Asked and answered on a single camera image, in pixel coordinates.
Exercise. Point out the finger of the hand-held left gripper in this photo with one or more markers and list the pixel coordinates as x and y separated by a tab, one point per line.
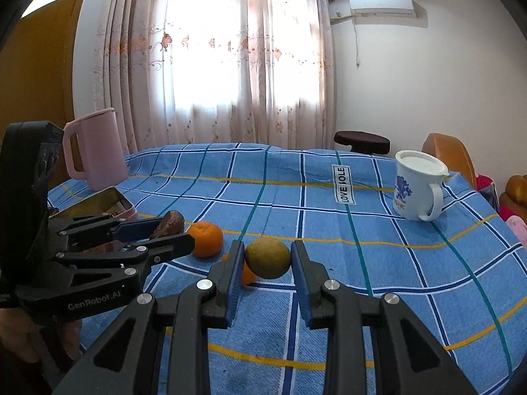
140	229
164	249

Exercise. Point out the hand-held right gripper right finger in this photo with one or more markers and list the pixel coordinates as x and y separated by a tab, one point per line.
298	279

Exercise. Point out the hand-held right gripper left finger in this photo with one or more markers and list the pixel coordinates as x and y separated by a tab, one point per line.
236	279

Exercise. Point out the pink metal tin box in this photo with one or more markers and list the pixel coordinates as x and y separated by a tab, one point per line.
125	213

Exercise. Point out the dark brown fruit piece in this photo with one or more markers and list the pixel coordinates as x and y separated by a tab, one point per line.
169	224

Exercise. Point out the small green round fruit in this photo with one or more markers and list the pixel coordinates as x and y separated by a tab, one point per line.
268	257

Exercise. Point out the person's left hand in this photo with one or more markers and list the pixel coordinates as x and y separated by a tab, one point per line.
20	337

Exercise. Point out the orange tangerine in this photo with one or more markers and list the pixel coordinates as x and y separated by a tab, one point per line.
248	275
206	239

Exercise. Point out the printed paper card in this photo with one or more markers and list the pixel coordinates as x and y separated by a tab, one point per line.
117	208

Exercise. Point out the pink electric kettle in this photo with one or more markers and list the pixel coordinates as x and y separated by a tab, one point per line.
103	152

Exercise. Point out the blue checked tablecloth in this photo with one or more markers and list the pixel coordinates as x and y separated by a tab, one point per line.
391	296

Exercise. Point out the brown wooden door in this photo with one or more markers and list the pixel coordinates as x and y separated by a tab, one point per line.
49	70

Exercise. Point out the white mug blue print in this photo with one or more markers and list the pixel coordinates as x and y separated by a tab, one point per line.
413	189

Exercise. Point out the dark round wooden stool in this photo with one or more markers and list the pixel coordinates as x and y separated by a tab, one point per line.
362	140

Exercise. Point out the sheer floral curtain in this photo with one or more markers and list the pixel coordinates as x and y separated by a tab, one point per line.
214	57

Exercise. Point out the red pink bag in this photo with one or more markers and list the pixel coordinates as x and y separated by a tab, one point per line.
486	193

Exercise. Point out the pink cloth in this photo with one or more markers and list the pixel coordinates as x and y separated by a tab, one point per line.
518	230

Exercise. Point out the white wall air conditioner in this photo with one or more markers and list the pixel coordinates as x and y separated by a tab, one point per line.
381	3

